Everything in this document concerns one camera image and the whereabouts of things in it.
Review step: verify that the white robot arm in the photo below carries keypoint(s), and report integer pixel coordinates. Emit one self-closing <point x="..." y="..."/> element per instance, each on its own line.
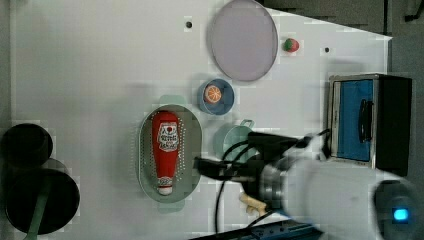
<point x="294" y="178"/>

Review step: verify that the red plush ketchup bottle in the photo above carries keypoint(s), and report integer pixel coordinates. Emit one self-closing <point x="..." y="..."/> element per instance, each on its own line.
<point x="165" y="143"/>

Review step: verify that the teal mug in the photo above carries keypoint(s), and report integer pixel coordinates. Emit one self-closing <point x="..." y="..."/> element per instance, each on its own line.
<point x="231" y="134"/>

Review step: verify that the orange slice toy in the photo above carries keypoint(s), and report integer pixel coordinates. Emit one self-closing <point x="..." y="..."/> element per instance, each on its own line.
<point x="212" y="94"/>

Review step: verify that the green oval strainer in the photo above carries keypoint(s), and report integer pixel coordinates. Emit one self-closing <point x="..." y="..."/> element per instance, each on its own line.
<point x="186" y="178"/>

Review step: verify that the red strawberry toy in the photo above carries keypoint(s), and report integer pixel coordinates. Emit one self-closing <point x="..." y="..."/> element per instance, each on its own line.
<point x="291" y="45"/>

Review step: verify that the blue bowl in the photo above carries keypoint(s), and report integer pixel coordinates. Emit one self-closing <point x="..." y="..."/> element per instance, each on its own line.
<point x="225" y="102"/>

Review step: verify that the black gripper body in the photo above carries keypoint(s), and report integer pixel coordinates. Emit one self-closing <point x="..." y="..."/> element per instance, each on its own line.
<point x="257" y="163"/>

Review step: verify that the black utensil holder cup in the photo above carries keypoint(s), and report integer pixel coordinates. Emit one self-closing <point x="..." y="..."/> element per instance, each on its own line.
<point x="22" y="187"/>

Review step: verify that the green spatula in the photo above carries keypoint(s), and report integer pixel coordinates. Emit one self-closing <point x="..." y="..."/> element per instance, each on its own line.
<point x="39" y="209"/>

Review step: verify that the black toaster oven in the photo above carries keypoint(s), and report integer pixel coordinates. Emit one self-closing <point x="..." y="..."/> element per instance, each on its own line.
<point x="369" y="117"/>

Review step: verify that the lavender round plate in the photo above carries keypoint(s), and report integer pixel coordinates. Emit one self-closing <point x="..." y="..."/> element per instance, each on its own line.
<point x="244" y="40"/>

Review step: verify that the black cylinder container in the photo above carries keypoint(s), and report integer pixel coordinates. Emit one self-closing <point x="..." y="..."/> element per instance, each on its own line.
<point x="26" y="146"/>

